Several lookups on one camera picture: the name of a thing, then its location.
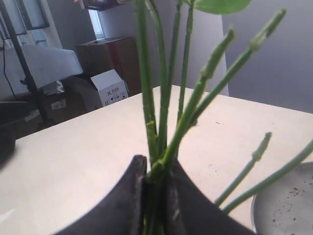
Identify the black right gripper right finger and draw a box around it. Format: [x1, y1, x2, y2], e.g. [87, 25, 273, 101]
[164, 160, 254, 235]

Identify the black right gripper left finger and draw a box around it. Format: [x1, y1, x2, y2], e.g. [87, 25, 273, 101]
[56, 155, 147, 235]

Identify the round steel plate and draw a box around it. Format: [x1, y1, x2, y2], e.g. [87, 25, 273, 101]
[251, 162, 313, 235]

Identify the black stand pole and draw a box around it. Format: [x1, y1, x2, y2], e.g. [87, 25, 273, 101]
[0, 0, 55, 126]

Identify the white cardboard box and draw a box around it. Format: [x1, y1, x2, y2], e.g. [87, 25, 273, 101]
[91, 69, 129, 107]

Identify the brown cardboard box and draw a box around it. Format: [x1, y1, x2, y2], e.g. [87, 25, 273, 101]
[75, 37, 141, 96]

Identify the grey plastic sheet cover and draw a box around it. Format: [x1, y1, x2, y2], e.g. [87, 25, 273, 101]
[0, 45, 83, 100]

